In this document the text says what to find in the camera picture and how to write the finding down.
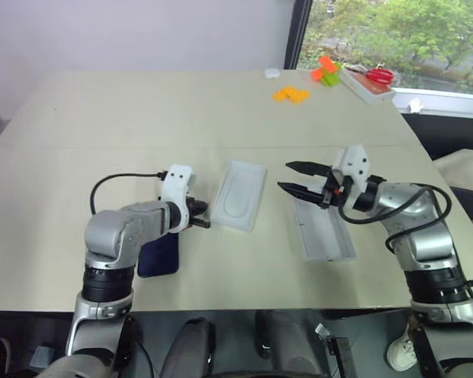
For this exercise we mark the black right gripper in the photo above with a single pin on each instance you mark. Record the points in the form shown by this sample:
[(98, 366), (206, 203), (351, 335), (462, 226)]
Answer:
[(331, 193)]

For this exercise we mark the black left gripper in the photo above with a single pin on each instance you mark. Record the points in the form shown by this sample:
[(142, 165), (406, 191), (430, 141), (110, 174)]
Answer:
[(189, 210)]

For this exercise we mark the dark blue smartphone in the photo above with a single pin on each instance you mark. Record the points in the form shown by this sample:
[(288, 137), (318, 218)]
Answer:
[(159, 256)]

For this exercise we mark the white phone box lid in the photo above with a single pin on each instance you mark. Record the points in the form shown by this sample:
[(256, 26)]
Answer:
[(327, 240)]

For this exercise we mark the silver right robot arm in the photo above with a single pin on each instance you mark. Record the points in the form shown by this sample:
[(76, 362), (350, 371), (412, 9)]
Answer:
[(425, 236)]

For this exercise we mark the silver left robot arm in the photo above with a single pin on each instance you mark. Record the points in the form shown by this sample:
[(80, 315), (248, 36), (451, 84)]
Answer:
[(110, 232)]

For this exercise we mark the white and orange flat box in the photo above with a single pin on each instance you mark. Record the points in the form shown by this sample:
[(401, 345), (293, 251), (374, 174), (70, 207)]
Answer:
[(372, 90)]

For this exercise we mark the yellow toy block cluster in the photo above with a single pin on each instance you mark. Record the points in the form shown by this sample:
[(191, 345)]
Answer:
[(291, 94)]

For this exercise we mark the green toy block stack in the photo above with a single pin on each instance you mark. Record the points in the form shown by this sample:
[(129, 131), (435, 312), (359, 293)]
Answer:
[(332, 78)]

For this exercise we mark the orange toy block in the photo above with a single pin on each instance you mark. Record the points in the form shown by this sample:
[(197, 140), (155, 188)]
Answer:
[(317, 75), (326, 64)]

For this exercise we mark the white earbuds case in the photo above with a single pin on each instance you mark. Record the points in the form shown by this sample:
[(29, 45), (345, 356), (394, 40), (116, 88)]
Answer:
[(272, 73)]

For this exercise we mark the dark grey rounded shape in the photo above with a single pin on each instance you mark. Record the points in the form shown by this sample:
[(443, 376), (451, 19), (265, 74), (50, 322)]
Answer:
[(189, 346), (284, 342)]

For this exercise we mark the crumpled white paper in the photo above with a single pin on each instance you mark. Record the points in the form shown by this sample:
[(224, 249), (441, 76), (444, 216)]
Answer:
[(415, 105)]

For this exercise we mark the white window sill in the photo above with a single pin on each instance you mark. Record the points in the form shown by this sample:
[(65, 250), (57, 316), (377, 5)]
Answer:
[(445, 100)]

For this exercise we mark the black metal bar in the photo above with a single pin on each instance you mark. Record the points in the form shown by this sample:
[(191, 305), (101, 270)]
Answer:
[(343, 354)]

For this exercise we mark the white sneaker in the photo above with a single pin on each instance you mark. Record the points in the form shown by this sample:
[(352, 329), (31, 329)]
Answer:
[(400, 352)]

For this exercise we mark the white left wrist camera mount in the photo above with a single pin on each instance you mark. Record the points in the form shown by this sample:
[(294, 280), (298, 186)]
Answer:
[(177, 181)]

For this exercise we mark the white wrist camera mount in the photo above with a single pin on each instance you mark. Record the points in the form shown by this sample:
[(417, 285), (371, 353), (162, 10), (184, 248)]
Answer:
[(354, 161), (177, 181)]

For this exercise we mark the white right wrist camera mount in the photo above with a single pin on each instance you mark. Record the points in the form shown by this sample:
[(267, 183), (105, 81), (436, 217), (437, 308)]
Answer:
[(354, 161)]

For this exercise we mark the dark window frame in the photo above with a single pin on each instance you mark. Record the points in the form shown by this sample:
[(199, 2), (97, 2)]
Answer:
[(297, 35)]

